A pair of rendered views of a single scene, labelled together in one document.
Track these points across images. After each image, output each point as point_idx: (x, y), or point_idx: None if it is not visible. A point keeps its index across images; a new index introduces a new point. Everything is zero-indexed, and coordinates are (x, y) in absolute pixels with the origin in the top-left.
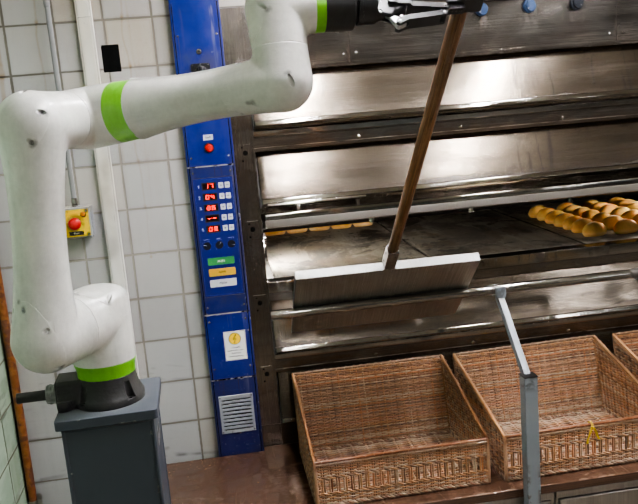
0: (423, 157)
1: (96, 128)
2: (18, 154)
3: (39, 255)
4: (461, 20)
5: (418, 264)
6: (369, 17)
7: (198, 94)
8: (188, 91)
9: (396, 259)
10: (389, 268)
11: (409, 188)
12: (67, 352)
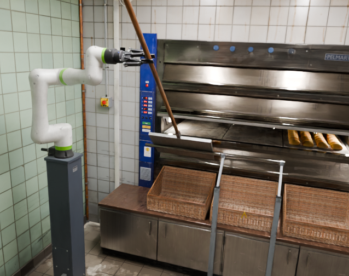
0: (166, 104)
1: (58, 80)
2: (31, 85)
3: (35, 113)
4: (150, 65)
5: (188, 139)
6: (117, 61)
7: (75, 76)
8: (73, 75)
9: (179, 135)
10: (178, 138)
11: (168, 113)
12: (41, 139)
